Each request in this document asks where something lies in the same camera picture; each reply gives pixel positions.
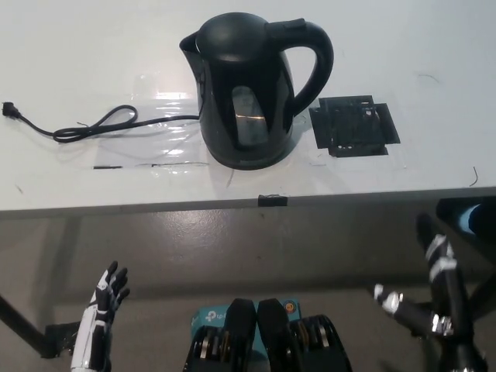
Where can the black slanted table leg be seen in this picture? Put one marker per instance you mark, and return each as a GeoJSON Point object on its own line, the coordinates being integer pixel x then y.
{"type": "Point", "coordinates": [486, 284]}
{"type": "Point", "coordinates": [23, 321]}

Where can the black electric kettle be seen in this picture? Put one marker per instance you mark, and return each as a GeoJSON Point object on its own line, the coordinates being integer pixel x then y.
{"type": "Point", "coordinates": [240, 69]}

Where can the blue round object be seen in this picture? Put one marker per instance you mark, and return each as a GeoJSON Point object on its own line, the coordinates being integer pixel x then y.
{"type": "Point", "coordinates": [470, 219]}

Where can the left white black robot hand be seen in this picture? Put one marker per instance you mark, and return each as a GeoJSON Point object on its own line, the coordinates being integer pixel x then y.
{"type": "Point", "coordinates": [93, 333]}

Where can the black round kettle base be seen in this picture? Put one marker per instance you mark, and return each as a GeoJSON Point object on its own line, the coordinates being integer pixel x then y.
{"type": "Point", "coordinates": [248, 166]}

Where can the teal tp-link box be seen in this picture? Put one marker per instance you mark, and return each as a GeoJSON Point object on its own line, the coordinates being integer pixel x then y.
{"type": "Point", "coordinates": [209, 315]}

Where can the clear plastic tape sheet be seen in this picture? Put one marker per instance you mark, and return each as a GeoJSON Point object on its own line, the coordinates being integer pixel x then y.
{"type": "Point", "coordinates": [162, 131]}

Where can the black tape square patch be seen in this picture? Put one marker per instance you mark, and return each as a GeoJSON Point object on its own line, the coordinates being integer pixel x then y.
{"type": "Point", "coordinates": [348, 128]}

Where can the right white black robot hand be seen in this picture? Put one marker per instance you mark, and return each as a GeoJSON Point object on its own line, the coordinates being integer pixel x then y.
{"type": "Point", "coordinates": [445, 271]}

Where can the small black tape strip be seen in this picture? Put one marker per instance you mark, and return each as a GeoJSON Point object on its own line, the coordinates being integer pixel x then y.
{"type": "Point", "coordinates": [272, 200]}

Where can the black floor tape patch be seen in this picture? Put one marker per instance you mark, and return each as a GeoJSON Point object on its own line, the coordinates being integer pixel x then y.
{"type": "Point", "coordinates": [64, 337]}

